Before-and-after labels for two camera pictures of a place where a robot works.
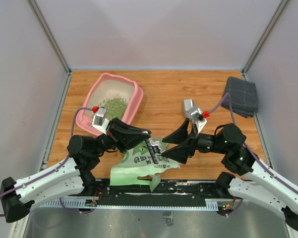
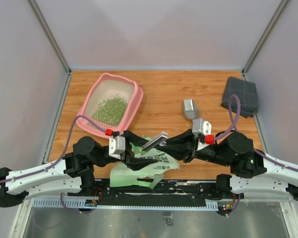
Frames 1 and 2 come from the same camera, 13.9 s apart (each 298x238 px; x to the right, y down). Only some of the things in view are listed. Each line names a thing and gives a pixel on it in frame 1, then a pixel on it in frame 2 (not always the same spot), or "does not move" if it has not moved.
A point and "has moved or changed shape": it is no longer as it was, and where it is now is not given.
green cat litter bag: (137, 168) does not move
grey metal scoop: (189, 108) does not move
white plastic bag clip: (154, 148) has moved or changed shape
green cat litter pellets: (115, 107) does not move
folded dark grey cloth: (241, 97) does not move
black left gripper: (123, 135) to (128, 157)
